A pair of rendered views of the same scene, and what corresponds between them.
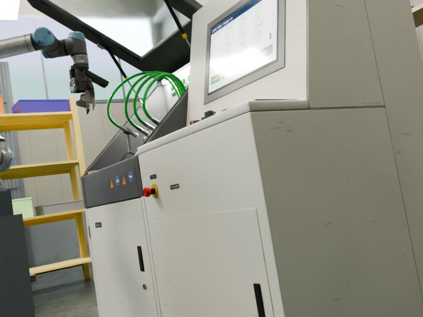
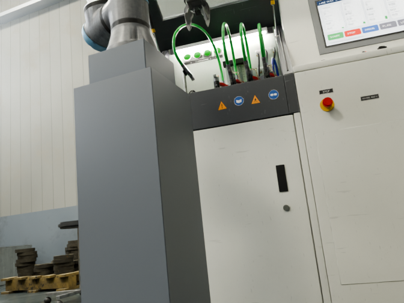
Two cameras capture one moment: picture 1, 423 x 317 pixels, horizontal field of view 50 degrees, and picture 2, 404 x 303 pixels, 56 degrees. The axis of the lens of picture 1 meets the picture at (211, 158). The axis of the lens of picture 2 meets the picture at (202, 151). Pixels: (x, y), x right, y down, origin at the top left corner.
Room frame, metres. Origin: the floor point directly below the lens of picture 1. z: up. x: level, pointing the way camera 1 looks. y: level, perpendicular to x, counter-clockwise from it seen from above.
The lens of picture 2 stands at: (0.99, 1.49, 0.39)
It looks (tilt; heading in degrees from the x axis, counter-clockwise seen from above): 12 degrees up; 318
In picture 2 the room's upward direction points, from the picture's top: 6 degrees counter-clockwise
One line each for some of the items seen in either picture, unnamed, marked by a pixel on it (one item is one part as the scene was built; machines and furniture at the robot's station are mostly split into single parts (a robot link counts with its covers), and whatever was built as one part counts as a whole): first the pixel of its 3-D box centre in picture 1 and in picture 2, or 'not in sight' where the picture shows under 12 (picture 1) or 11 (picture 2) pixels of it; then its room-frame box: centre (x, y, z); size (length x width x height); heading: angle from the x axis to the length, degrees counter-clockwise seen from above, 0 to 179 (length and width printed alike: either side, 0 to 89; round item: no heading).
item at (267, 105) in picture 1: (210, 131); (383, 62); (1.53, -0.01, 0.96); 0.70 x 0.22 x 0.03; 35
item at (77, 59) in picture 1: (80, 61); not in sight; (2.01, 0.51, 1.44); 0.08 x 0.08 x 0.05
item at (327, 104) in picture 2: (150, 191); (327, 103); (1.66, 0.24, 0.80); 0.05 x 0.04 x 0.05; 35
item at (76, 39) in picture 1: (77, 45); not in sight; (2.01, 0.52, 1.52); 0.09 x 0.08 x 0.11; 92
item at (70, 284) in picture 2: not in sight; (76, 261); (5.04, -0.22, 0.22); 1.22 x 0.83 x 0.43; 117
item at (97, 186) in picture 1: (111, 184); (210, 109); (2.05, 0.46, 0.87); 0.62 x 0.04 x 0.16; 35
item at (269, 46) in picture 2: not in sight; (267, 68); (2.14, -0.09, 1.20); 0.13 x 0.03 x 0.31; 35
